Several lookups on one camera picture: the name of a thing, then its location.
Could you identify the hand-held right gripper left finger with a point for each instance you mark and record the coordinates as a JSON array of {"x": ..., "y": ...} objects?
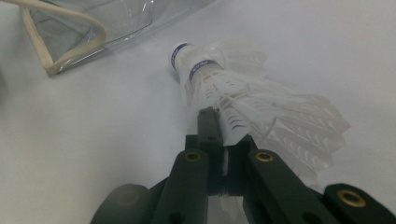
[{"x": 210, "y": 130}]

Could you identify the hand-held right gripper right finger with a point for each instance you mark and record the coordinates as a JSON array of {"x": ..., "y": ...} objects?
[{"x": 236, "y": 168}]

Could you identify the white table sheet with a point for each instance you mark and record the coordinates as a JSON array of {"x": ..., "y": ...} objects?
[{"x": 93, "y": 124}]

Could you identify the clear plastic bag beige trim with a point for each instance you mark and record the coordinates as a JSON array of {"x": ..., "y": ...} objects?
[{"x": 77, "y": 31}]

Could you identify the white feather shuttlecock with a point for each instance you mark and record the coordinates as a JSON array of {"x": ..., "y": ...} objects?
[
  {"x": 179, "y": 56},
  {"x": 280, "y": 124}
]

